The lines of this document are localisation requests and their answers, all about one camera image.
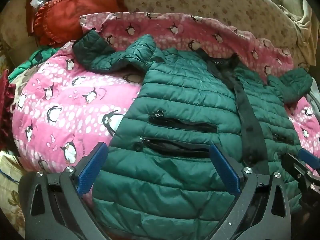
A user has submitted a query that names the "dark red satin cloth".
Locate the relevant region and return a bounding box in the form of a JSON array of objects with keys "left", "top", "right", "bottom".
[{"left": 0, "top": 69, "right": 16, "bottom": 151}]

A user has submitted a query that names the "green cloth at left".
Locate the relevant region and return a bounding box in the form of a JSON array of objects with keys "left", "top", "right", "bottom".
[{"left": 8, "top": 46, "right": 60, "bottom": 83}]

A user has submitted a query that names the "green quilted puffer jacket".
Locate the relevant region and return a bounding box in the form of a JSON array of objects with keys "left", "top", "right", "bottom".
[{"left": 73, "top": 30, "right": 312, "bottom": 239}]

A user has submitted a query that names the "beige crumpled cloth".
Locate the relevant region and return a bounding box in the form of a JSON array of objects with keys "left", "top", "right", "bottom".
[{"left": 278, "top": 0, "right": 319, "bottom": 67}]

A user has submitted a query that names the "floral beige bed sheet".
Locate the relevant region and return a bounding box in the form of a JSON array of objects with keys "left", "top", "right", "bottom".
[{"left": 124, "top": 0, "right": 317, "bottom": 66}]

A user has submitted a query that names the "floral yellow pillow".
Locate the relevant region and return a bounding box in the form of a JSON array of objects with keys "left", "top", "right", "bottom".
[{"left": 1, "top": 151, "right": 25, "bottom": 239}]

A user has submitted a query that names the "pink penguin print blanket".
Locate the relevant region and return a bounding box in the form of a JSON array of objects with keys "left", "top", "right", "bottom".
[{"left": 11, "top": 11, "right": 320, "bottom": 205}]

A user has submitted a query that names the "red ruffled cushion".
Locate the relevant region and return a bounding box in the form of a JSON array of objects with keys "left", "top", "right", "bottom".
[{"left": 33, "top": 0, "right": 127, "bottom": 47}]

